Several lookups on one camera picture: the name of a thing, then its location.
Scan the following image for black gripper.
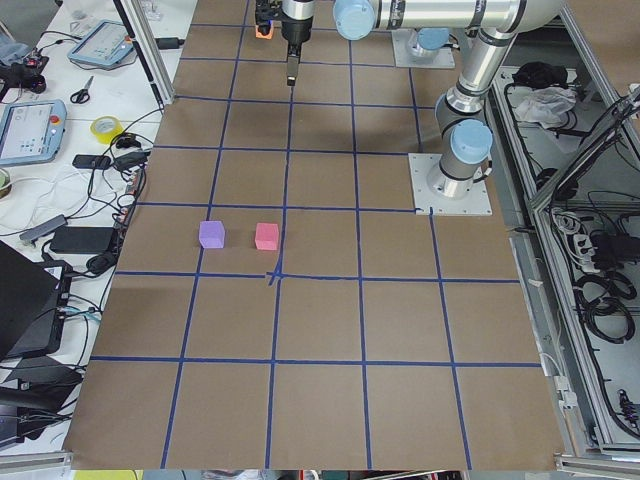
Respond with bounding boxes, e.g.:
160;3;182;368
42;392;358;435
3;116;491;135
255;0;282;25
281;0;315;86

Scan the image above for orange foam block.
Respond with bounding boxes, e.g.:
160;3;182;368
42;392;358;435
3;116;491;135
255;22;274;40

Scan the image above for far blue teach pendant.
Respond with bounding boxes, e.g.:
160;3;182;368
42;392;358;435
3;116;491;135
67;20;134;70

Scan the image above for blue teach pendant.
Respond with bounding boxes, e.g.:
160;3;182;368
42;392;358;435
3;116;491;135
67;20;134;70
1;100;67;167

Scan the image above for pink foam block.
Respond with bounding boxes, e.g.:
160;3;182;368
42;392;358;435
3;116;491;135
254;222;280;251

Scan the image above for yellow tape roll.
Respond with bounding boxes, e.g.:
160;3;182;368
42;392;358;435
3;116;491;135
90;115;124;145

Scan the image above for purple foam block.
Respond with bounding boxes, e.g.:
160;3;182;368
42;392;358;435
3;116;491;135
198;220;226;249

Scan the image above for black smartphone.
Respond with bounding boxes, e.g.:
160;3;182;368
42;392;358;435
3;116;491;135
72;154;112;170

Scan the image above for white crumpled cloth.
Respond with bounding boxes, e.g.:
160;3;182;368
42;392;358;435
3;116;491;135
514;87;577;129

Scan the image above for near blue teach pendant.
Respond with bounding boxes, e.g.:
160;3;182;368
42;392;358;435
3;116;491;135
1;100;67;167

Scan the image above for grey usb hub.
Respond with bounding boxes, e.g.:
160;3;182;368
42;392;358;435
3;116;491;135
19;214;67;243

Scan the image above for black power adapter brick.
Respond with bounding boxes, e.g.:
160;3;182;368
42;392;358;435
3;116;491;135
50;226;114;254

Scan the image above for black laptop computer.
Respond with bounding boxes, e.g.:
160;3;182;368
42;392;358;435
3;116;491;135
1;244;71;360

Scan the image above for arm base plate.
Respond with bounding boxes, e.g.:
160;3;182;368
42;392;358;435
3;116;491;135
392;28;455;69
408;153;492;216

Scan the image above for aluminium frame post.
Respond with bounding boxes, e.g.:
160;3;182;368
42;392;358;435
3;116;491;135
131;0;175;107

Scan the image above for black handled scissors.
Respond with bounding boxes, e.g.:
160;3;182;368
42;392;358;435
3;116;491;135
69;76;94;105

